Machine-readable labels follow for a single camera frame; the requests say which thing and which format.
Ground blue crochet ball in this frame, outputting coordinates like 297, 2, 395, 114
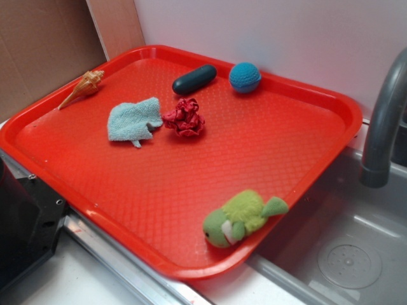
229, 62, 262, 93

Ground light blue washcloth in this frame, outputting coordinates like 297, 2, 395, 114
107, 97, 163, 148

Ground tan spiral seashell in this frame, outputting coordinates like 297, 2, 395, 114
57, 71, 105, 110

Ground grey toy faucet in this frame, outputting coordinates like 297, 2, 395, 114
359, 49, 406, 188

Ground dark green capsule toy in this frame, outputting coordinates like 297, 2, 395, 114
172, 64, 217, 95

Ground red plastic tray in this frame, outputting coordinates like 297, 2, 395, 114
1, 46, 362, 280

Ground crumpled red cloth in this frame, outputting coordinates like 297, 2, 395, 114
162, 98, 205, 137

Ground grey plastic sink basin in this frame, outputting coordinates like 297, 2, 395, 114
248, 149, 406, 304

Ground brown cardboard panel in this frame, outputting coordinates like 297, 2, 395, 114
1, 1, 144, 121

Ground green plush turtle toy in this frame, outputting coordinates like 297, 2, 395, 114
203, 190, 289, 248

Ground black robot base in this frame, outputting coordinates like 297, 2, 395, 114
1, 160, 67, 292

